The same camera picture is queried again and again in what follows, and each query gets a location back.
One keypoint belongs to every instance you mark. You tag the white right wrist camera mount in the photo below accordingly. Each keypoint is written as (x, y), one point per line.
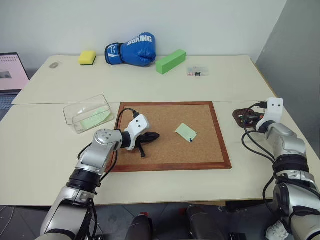
(273, 110)

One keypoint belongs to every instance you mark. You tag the green foam block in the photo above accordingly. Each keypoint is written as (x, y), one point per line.
(171, 61)

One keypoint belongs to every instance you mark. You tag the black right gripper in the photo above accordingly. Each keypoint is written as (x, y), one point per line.
(253, 117)

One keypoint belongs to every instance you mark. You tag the small grey round disc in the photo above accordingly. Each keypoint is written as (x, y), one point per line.
(53, 65)

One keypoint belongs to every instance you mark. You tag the white crumpled paper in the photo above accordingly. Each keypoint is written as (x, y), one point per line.
(276, 230)

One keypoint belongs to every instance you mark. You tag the cork board with wooden frame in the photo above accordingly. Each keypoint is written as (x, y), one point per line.
(172, 150)

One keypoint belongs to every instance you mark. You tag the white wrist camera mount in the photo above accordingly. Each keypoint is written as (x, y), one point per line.
(137, 125)
(273, 110)

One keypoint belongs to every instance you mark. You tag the open laptop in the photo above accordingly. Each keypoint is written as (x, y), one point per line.
(11, 77)

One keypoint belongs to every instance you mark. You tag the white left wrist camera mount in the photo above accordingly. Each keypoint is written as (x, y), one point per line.
(137, 125)

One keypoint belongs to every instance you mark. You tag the blue boxing glove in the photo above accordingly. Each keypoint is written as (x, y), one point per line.
(135, 51)

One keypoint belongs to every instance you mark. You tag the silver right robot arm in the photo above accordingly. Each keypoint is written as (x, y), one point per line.
(290, 160)

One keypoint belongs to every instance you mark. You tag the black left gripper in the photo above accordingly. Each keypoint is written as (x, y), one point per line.
(144, 139)

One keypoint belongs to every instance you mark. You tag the dark rounded shape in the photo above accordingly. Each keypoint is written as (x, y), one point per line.
(138, 228)
(203, 223)

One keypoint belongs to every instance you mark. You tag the yellow sponge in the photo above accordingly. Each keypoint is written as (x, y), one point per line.
(87, 57)

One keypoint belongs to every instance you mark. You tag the green sticky note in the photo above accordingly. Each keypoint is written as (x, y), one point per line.
(185, 131)
(96, 118)

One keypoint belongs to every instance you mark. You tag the dark brown tray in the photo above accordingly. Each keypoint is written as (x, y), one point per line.
(238, 115)

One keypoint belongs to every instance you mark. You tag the small clear packet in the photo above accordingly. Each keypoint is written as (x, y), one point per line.
(198, 71)

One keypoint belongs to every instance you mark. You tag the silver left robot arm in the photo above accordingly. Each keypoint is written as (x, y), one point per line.
(96, 152)

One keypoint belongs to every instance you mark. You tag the clear plastic box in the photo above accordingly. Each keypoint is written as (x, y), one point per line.
(86, 113)

